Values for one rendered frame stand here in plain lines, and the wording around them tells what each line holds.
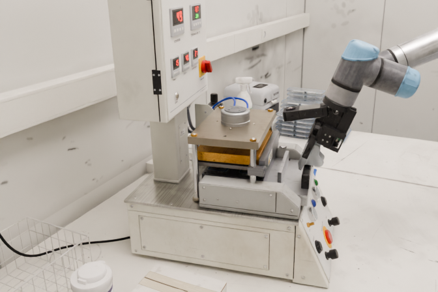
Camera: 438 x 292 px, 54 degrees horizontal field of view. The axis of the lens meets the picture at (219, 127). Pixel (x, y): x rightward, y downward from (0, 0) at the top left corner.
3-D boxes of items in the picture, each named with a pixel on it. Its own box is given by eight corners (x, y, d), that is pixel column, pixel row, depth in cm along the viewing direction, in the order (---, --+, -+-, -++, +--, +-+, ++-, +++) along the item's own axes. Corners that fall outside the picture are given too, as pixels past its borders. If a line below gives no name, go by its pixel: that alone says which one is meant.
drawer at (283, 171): (195, 195, 114) (193, 169, 112) (218, 163, 134) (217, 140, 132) (306, 209, 106) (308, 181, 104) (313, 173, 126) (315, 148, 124)
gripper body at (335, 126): (336, 156, 107) (357, 113, 102) (304, 142, 108) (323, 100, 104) (337, 145, 114) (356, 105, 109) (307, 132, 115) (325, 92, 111)
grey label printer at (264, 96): (221, 118, 223) (221, 86, 217) (241, 108, 238) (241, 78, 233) (264, 125, 210) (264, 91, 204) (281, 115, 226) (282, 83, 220)
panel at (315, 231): (328, 283, 107) (300, 219, 103) (333, 221, 134) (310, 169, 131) (336, 281, 106) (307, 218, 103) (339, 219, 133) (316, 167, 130)
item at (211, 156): (195, 165, 112) (193, 131, 109) (218, 136, 132) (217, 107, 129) (259, 171, 108) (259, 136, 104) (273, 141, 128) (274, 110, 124)
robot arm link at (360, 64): (388, 53, 97) (354, 42, 97) (367, 96, 102) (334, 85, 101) (378, 45, 105) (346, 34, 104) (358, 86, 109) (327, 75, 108)
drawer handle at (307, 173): (300, 188, 109) (301, 174, 108) (306, 165, 123) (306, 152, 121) (308, 189, 108) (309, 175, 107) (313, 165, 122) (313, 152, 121)
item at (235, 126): (165, 167, 111) (163, 120, 107) (203, 128, 139) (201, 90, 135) (257, 176, 105) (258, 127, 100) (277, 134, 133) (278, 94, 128)
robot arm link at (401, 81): (407, 65, 110) (369, 51, 109) (428, 73, 99) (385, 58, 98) (394, 93, 112) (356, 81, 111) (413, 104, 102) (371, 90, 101)
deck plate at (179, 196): (124, 203, 114) (123, 199, 113) (173, 153, 145) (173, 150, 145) (298, 225, 101) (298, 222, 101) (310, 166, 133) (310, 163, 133)
